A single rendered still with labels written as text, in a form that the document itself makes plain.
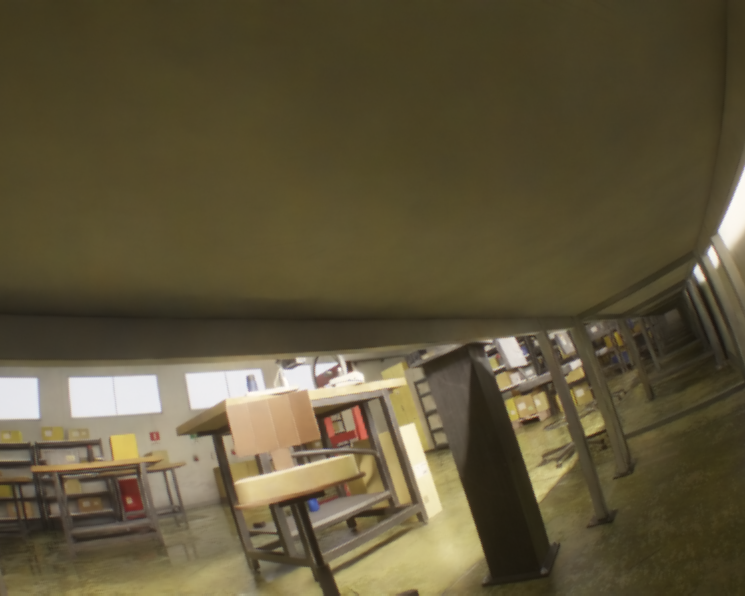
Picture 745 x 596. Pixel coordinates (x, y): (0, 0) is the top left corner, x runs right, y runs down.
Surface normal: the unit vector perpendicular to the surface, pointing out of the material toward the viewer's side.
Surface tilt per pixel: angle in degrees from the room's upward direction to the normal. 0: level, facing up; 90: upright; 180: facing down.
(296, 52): 180
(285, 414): 90
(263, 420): 90
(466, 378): 90
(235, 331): 90
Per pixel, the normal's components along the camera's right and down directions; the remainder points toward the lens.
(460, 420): -0.57, -0.12
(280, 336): 0.64, -0.45
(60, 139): 0.29, 0.89
